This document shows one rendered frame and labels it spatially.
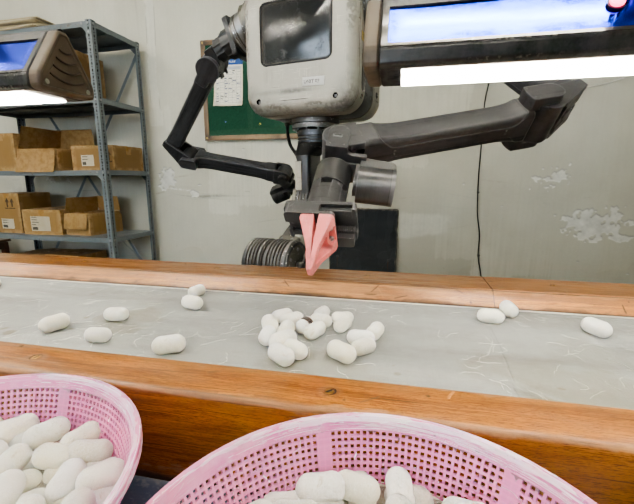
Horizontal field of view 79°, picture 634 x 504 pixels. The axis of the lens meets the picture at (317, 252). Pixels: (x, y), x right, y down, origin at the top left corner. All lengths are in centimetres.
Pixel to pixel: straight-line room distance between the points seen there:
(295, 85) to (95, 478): 95
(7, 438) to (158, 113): 281
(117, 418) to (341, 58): 90
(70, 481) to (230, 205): 255
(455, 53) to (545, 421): 30
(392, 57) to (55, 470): 42
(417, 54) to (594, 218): 241
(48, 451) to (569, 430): 38
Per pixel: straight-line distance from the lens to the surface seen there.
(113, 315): 62
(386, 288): 66
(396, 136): 67
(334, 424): 31
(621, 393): 49
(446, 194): 253
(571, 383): 48
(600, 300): 73
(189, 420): 37
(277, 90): 111
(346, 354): 43
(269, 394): 34
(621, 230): 280
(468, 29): 40
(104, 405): 39
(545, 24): 42
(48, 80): 55
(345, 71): 104
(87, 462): 37
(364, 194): 59
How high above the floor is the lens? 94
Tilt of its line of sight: 11 degrees down
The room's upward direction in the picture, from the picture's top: straight up
